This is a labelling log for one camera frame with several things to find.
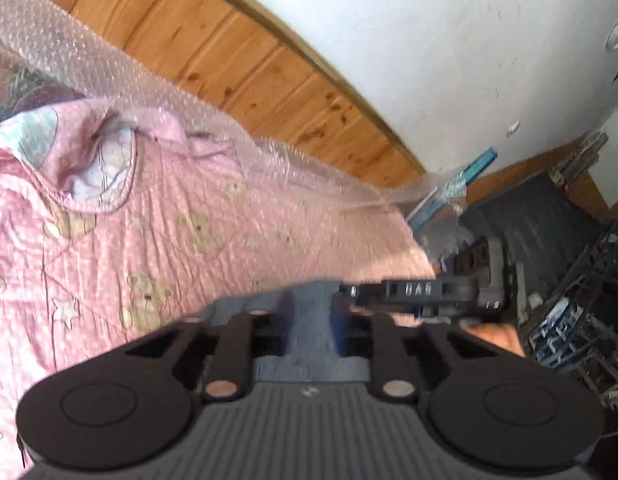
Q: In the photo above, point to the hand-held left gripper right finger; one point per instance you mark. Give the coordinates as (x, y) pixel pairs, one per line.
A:
(339, 325)

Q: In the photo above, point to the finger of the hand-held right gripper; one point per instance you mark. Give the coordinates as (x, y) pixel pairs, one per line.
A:
(409, 292)

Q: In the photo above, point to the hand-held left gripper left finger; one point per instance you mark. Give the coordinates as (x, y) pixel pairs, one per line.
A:
(279, 320)

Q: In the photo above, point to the grey pants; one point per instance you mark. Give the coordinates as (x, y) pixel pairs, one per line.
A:
(311, 320)

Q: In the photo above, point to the person's right hand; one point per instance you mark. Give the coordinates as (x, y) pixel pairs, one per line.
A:
(494, 340)

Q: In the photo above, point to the dark grey ribbed sheet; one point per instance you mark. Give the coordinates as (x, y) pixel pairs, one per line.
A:
(529, 215)

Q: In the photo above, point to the pink bear print quilt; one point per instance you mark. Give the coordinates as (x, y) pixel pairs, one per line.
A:
(139, 240)

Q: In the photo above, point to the wooden headboard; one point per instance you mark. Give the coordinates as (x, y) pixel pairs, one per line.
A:
(214, 50)

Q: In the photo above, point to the dark patterned cloth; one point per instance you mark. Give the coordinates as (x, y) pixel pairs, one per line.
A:
(29, 90)

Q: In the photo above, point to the clear bubble wrap sheet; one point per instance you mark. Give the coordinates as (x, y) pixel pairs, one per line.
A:
(64, 45)

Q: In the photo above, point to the white wall switch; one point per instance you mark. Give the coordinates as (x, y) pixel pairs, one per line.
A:
(512, 128)

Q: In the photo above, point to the round white wall fixture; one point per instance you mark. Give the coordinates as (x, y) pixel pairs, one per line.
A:
(616, 37)

